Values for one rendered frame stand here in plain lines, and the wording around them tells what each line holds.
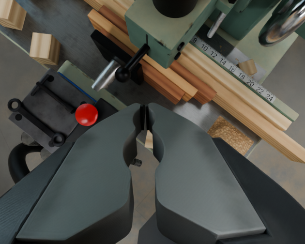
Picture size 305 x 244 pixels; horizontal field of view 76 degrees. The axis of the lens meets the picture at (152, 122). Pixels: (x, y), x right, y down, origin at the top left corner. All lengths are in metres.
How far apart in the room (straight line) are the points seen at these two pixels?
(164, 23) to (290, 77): 1.43
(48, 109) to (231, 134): 0.31
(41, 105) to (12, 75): 1.29
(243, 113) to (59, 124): 0.30
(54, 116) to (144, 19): 0.18
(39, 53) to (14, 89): 1.17
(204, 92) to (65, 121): 0.23
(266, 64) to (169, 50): 0.39
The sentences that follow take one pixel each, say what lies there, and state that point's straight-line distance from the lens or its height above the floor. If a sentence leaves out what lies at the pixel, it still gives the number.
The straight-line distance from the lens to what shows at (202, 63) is 0.37.
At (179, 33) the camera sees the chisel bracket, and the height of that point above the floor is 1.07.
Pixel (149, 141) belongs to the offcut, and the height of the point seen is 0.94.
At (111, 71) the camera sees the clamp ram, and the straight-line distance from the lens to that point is 0.34.
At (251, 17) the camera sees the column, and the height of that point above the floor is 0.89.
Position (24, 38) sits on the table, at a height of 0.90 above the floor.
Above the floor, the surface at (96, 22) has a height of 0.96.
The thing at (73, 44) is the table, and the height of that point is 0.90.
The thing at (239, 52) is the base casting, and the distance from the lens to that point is 0.57.
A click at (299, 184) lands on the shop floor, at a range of 1.65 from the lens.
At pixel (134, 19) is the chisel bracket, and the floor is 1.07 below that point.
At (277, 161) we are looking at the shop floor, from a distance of 1.54.
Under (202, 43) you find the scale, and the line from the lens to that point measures 0.37.
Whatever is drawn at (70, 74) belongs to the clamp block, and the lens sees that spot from 0.36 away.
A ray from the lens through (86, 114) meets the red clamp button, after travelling 0.27.
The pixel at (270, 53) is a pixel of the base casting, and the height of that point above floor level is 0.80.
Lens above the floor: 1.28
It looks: 87 degrees down
